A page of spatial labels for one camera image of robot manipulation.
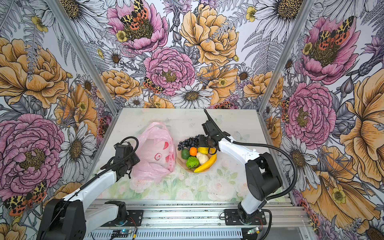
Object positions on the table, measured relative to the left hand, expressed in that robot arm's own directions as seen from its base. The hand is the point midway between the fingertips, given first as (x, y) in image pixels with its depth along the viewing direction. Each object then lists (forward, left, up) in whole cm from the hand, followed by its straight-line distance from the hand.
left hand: (134, 161), depth 89 cm
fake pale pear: (0, -40, +3) cm, 40 cm away
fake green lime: (+3, -30, +2) cm, 30 cm away
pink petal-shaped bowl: (0, -28, -2) cm, 28 cm away
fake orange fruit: (+3, -34, +5) cm, 35 cm away
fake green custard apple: (-3, -34, +3) cm, 34 cm away
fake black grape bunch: (+10, -33, +3) cm, 35 cm away
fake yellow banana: (-4, -43, +2) cm, 43 cm away
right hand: (+7, -40, +5) cm, 41 cm away
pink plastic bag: (+8, -10, -4) cm, 14 cm away
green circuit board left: (-34, 0, -5) cm, 34 cm away
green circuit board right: (-34, -63, -4) cm, 72 cm away
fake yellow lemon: (+6, -41, +2) cm, 42 cm away
